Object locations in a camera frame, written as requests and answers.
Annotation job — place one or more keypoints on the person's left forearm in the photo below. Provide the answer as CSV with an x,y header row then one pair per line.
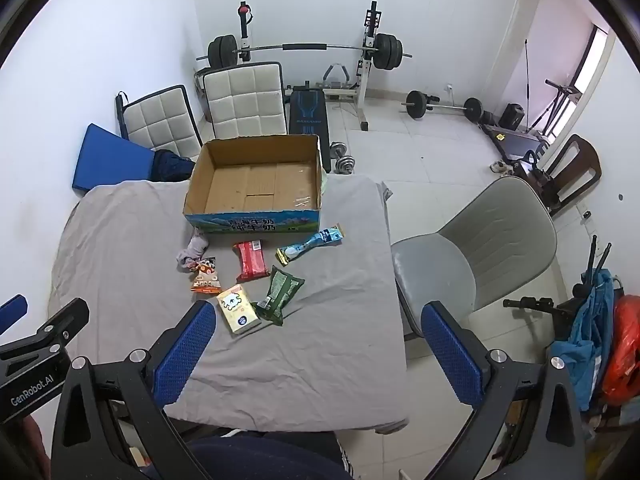
x,y
27,450

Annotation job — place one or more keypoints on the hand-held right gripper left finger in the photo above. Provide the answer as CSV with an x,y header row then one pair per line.
x,y
185,355

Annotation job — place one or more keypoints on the orange bag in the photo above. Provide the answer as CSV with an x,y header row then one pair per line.
x,y
625,350

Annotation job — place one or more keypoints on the white barbell rack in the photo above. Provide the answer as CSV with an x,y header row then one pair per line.
x,y
369,75

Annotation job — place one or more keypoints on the long barbell with black plates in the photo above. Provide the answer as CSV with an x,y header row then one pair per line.
x,y
305,47

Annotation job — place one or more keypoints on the grey table cloth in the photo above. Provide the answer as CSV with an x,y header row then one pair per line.
x,y
325,350

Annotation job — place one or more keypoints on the person's dark pants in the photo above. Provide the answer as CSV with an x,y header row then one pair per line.
x,y
250,460

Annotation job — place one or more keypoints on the grey sock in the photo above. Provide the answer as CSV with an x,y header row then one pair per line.
x,y
195,250

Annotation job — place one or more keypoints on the yellow tissue packet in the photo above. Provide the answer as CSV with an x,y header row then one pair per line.
x,y
237,310

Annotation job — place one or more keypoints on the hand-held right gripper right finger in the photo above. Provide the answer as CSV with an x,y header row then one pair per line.
x,y
452,355

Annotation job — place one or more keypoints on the green packet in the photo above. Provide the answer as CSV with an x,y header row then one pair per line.
x,y
280,292

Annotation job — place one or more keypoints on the black speaker box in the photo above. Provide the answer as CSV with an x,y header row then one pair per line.
x,y
512,116

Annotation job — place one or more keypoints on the open cardboard box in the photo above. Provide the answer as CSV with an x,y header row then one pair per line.
x,y
260,185

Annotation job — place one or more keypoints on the chrome dumbbell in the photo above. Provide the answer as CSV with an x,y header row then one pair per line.
x,y
345,165
340,148

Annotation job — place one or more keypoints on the blue bag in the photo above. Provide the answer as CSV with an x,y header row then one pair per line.
x,y
590,340

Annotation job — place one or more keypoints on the white cushioned chair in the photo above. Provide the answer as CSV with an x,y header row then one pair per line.
x,y
245,100
160,125

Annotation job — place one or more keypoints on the light blue packet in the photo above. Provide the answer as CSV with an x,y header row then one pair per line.
x,y
305,247

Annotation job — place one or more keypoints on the blue foam mat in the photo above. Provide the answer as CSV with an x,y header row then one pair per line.
x,y
110,160

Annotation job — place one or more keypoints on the orange snack packet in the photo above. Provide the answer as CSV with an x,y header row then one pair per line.
x,y
206,280

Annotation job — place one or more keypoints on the brown wooden chair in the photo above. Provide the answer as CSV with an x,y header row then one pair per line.
x,y
575,170

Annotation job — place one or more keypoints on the red packet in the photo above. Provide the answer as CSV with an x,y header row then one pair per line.
x,y
251,260

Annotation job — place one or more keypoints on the grey office chair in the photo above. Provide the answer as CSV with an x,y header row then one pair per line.
x,y
500,230

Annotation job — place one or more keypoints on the dark blue cloth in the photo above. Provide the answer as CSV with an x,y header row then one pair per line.
x,y
172,167

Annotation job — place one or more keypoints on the short barbell with black plates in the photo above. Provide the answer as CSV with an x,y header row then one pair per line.
x,y
417,104

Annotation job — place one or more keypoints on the black treadmill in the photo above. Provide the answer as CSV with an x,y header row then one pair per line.
x,y
520,142

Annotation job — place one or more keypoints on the pair of light shoes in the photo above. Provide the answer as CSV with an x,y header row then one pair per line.
x,y
501,167

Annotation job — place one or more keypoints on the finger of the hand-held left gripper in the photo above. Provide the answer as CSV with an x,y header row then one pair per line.
x,y
67,319
12,307

